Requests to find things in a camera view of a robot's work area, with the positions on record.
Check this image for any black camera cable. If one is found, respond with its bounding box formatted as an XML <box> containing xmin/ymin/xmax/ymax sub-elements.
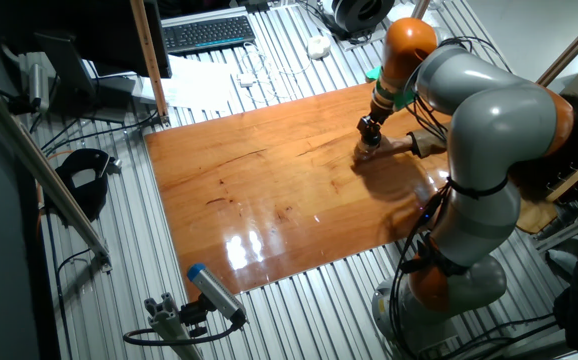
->
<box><xmin>122</xmin><ymin>312</ymin><xmax>243</xmax><ymax>348</ymax></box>

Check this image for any silver camera with blue cap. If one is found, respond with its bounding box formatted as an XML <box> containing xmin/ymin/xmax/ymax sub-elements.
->
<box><xmin>187</xmin><ymin>263</ymin><xmax>248</xmax><ymax>326</ymax></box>

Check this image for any white charger cable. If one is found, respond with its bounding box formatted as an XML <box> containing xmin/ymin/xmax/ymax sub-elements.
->
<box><xmin>241</xmin><ymin>42</ymin><xmax>316</xmax><ymax>104</ymax></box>

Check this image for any white paper sheet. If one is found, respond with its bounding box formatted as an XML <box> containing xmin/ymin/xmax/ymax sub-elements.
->
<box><xmin>141</xmin><ymin>54</ymin><xmax>241</xmax><ymax>113</ymax></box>

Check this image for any silver cylinder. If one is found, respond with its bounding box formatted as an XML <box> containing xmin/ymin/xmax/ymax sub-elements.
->
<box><xmin>27</xmin><ymin>62</ymin><xmax>51</xmax><ymax>112</ymax></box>

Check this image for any aluminium profile rail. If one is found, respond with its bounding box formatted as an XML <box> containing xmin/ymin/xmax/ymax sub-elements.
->
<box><xmin>533</xmin><ymin>203</ymin><xmax>578</xmax><ymax>253</ymax></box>

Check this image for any bare helper hand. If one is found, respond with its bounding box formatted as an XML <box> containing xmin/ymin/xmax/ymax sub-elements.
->
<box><xmin>352</xmin><ymin>135</ymin><xmax>415</xmax><ymax>162</ymax></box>

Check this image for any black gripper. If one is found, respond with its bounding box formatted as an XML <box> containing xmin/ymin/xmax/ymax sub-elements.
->
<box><xmin>357</xmin><ymin>105</ymin><xmax>391</xmax><ymax>143</ymax></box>

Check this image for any brown vertical strut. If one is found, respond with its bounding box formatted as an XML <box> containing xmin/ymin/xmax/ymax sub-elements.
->
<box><xmin>129</xmin><ymin>0</ymin><xmax>172</xmax><ymax>127</ymax></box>

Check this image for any brown slanted strut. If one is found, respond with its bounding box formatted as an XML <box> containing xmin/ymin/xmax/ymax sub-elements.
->
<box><xmin>536</xmin><ymin>3</ymin><xmax>578</xmax><ymax>89</ymax></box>

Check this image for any short aluminium camera post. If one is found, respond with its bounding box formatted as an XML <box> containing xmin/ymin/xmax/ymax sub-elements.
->
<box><xmin>143</xmin><ymin>292</ymin><xmax>205</xmax><ymax>360</ymax></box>

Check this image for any black computer monitor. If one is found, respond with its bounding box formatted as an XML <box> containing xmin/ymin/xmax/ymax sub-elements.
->
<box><xmin>0</xmin><ymin>0</ymin><xmax>173</xmax><ymax>124</ymax></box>

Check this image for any black computer keyboard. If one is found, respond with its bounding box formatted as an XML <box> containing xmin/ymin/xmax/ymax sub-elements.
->
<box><xmin>161</xmin><ymin>14</ymin><xmax>257</xmax><ymax>56</ymax></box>

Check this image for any clear glass jar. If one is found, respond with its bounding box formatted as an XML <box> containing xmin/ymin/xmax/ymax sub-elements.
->
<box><xmin>354</xmin><ymin>142</ymin><xmax>381</xmax><ymax>162</ymax></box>

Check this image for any brown wooden board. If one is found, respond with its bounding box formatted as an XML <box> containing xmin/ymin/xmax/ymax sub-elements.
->
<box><xmin>143</xmin><ymin>81</ymin><xmax>458</xmax><ymax>302</ymax></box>

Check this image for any grey metal base plate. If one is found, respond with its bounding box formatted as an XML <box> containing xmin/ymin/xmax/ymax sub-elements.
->
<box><xmin>318</xmin><ymin>19</ymin><xmax>410</xmax><ymax>53</ymax></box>

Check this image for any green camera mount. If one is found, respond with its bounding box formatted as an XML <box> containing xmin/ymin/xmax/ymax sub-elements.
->
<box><xmin>365</xmin><ymin>64</ymin><xmax>417</xmax><ymax>111</ymax></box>

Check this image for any white lumpy plastic object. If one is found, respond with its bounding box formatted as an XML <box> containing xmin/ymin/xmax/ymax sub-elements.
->
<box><xmin>307</xmin><ymin>34</ymin><xmax>333</xmax><ymax>61</ymax></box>

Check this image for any long aluminium profile bar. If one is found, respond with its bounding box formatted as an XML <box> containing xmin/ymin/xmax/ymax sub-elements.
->
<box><xmin>0</xmin><ymin>69</ymin><xmax>114</xmax><ymax>274</ymax></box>

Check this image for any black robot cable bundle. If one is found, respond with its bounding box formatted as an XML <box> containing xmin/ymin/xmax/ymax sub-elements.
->
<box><xmin>387</xmin><ymin>37</ymin><xmax>470</xmax><ymax>360</ymax></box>

